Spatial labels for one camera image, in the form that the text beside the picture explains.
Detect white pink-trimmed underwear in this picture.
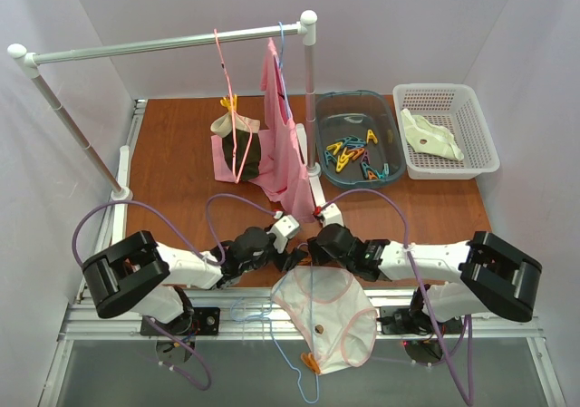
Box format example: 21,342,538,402
272,266,377,375

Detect blue wire hanger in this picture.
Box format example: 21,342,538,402
229,261,322,404

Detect pink garment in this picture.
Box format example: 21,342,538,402
253,39,314,223

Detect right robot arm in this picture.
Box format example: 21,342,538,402
308,224,542,323

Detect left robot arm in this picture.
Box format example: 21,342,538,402
82,221,307,330

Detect dark green beige underwear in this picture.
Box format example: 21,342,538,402
210,112,260,166

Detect cream underwear in basket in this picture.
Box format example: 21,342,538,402
401,108,464,161

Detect yellow clothespin on hanger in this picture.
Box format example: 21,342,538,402
220,94,237,112

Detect blue hanger with pink garment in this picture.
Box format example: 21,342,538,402
277,22,293,122

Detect yellow clothespin centre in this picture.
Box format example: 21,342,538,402
335,149,355,173

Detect magenta clothespin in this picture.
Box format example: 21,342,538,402
361,150,370,165

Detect light blue clothespin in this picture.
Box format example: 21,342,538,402
338,136,366,150

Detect teal transparent plastic bin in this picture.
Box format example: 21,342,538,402
315,90,406,189

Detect white plastic basket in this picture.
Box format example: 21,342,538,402
392,83,500,179

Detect clothes rack with white feet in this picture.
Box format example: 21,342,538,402
7,10,326,242

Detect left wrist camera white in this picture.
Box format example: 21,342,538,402
268,215,300,254

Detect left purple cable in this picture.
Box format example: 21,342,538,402
71,192,282,390

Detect purple cable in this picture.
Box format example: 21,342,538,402
71,192,282,390
321,188,476,406

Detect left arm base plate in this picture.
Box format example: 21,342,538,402
157,307,220,337

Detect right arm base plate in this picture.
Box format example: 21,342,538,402
377,306,435,336

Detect pink wire hanger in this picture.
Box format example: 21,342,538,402
213,29,253,184

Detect aluminium rail frame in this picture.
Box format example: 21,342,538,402
38,98,567,407

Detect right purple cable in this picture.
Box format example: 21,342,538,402
321,188,476,406

